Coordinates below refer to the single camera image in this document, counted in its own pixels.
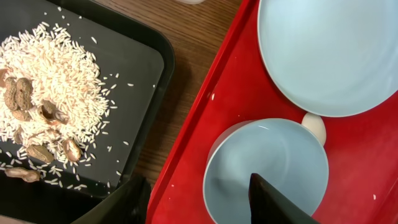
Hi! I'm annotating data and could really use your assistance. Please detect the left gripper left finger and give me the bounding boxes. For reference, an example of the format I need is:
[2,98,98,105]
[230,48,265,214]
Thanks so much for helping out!
[72,175,151,224]

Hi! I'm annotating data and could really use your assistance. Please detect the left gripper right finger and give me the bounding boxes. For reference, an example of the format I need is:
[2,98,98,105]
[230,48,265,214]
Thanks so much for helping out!
[248,173,318,224]

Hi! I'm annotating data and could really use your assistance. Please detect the light blue bowl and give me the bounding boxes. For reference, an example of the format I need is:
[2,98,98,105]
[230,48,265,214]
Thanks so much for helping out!
[203,118,329,223]

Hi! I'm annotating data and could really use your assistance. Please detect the rice and peanut leftovers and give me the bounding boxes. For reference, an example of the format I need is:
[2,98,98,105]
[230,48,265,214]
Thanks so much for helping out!
[0,6,135,195]

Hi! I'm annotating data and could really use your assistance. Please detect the red serving tray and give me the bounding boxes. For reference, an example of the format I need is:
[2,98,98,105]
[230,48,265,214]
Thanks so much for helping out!
[147,1,397,223]

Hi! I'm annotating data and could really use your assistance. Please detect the black plastic tray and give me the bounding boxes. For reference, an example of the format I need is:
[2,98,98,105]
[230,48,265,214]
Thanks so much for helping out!
[1,1,175,223]

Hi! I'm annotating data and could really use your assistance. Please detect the light blue plate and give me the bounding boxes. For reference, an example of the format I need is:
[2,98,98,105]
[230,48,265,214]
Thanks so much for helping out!
[257,0,397,117]

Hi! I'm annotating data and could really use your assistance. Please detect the clear plastic bin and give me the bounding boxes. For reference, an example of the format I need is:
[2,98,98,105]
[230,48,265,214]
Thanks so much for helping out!
[177,0,205,4]

